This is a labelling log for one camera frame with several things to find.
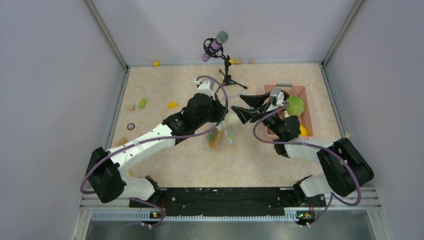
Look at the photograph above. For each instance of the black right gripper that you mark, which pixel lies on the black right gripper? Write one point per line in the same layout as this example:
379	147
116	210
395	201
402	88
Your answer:
245	115

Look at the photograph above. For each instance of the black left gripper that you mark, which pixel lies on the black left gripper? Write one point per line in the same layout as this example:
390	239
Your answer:
220	109

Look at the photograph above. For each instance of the green leafy vegetable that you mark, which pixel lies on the green leafy vegetable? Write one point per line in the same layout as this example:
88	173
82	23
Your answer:
212	135

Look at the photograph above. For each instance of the clear zip bag blue zipper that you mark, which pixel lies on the clear zip bag blue zipper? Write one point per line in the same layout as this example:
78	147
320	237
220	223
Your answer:
224	134

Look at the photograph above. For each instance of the orange fried food piece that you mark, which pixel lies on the orange fried food piece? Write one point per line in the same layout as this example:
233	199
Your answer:
214	144

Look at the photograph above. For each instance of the green cabbage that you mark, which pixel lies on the green cabbage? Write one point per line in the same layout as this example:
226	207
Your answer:
296	106

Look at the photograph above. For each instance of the pink plastic perforated basket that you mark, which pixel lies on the pink plastic perforated basket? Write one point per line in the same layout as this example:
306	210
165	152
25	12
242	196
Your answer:
295	90

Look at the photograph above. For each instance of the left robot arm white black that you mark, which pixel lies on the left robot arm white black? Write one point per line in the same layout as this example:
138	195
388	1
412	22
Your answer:
106	168

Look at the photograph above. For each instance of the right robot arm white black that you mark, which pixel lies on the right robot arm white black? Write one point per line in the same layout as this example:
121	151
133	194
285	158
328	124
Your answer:
344	168

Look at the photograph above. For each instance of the yellow rectangular block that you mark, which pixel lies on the yellow rectangular block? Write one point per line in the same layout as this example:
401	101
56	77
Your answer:
171	105

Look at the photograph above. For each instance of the yellow lemon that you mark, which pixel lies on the yellow lemon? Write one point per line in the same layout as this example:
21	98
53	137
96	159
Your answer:
303	131

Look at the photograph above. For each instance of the green toy block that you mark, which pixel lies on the green toy block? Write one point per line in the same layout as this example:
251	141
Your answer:
142	103

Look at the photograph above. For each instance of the small wooden cube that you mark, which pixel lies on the small wooden cube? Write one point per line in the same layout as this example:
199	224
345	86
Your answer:
131	107

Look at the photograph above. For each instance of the grey purple microphone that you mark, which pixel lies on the grey purple microphone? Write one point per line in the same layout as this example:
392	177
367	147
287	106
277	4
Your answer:
213	47

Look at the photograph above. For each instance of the wooden peg at wall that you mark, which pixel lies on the wooden peg at wall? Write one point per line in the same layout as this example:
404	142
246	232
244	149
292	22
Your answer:
235	62

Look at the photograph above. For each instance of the brown ring toy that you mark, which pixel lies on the brown ring toy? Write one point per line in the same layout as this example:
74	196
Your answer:
130	126

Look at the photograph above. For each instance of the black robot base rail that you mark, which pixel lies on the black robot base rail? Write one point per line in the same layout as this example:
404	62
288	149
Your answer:
229	201

